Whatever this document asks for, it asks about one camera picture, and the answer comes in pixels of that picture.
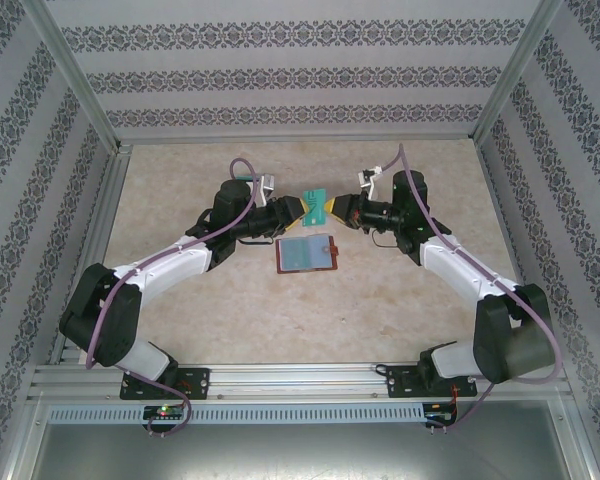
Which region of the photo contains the grey sheet metal panel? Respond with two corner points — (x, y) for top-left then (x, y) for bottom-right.
(9, 422), (596, 480)

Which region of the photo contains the slotted grey cable duct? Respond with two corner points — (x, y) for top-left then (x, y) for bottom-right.
(46, 402), (426, 425)

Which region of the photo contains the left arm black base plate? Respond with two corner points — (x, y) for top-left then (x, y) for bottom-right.
(121, 367), (212, 402)

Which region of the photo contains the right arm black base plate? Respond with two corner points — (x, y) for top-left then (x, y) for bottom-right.
(387, 364), (480, 400)

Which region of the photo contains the thin aluminium wall rail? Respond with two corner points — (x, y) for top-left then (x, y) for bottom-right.
(118, 135), (481, 147)

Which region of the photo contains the long aluminium side rail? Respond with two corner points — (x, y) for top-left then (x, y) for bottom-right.
(49, 144), (131, 364)

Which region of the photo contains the green credit card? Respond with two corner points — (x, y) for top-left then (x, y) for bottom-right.
(301, 188), (332, 229)

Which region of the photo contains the wide aluminium mounting rail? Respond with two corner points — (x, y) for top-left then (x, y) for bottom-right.
(27, 360), (574, 401)

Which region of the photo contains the aluminium frame post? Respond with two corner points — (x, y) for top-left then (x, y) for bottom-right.
(472, 0), (564, 142)
(32, 0), (127, 151)

